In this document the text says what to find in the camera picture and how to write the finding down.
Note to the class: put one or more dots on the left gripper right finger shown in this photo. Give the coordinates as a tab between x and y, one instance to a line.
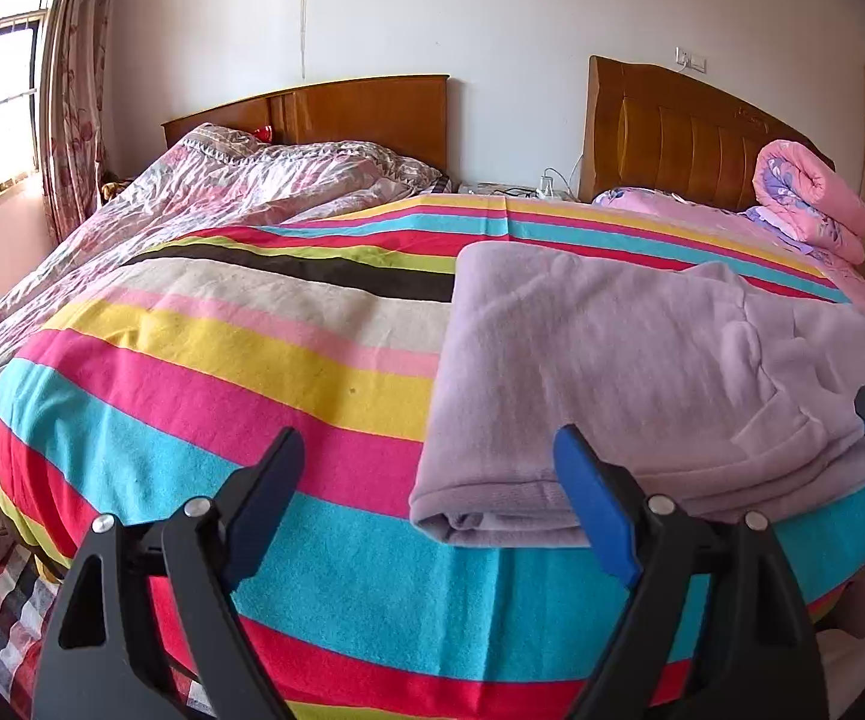
714	626

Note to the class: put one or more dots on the white wall socket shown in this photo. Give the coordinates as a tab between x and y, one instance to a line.
689	61

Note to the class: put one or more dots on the tall wooden headboard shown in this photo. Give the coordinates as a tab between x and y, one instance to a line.
649	126

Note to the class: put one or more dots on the rainbow striped blanket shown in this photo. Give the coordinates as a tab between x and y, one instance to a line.
183	364

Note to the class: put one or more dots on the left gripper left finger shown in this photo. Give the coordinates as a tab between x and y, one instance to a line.
104	656

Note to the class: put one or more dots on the floral pink comforter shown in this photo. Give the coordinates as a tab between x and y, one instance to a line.
215	176

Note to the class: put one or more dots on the lilac sweat pants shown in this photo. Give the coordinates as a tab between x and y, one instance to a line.
705	387

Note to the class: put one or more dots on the low wooden headboard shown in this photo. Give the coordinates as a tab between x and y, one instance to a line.
405	113

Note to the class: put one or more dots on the nightstand with floral cover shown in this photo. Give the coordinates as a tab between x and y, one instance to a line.
498	189

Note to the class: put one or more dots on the pink floral curtain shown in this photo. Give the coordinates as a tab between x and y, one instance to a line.
70	110

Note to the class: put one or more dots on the rolled pink floral quilt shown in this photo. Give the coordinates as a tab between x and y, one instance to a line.
798	195

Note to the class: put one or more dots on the white power strip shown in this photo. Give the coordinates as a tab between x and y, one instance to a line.
554	186

